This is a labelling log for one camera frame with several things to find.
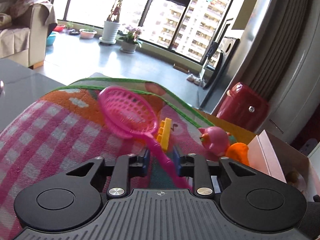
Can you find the white air conditioner unit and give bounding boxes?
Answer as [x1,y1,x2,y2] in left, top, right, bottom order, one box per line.
[230,0,319,142]

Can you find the tall plant in white pot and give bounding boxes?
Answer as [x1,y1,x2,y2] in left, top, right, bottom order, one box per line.
[99,0,123,45]

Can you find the pink flower pot plant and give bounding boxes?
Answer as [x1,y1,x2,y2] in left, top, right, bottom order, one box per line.
[119,25,142,54]

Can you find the pink toy racket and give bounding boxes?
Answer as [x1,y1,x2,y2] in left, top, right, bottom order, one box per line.
[98,86,190,189]

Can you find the colourful play mat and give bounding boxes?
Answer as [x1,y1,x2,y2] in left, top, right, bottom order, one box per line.
[0,73,256,240]

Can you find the pink cardboard box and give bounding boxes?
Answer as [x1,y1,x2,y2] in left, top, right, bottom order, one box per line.
[248,131,319,201]

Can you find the pink toy pig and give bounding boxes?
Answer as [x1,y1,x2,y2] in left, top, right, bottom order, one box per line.
[198,126,230,157]

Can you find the pink basin planter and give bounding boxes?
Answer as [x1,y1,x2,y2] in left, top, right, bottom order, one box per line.
[79,29,97,39]

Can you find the teal plastic basin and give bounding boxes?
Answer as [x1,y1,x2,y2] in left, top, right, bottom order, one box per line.
[46,31,59,47]

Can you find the yellow toy block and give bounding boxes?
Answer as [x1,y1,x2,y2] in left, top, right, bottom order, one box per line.
[157,118,172,153]

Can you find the beige sofa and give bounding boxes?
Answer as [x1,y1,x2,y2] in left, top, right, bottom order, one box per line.
[1,0,57,69]

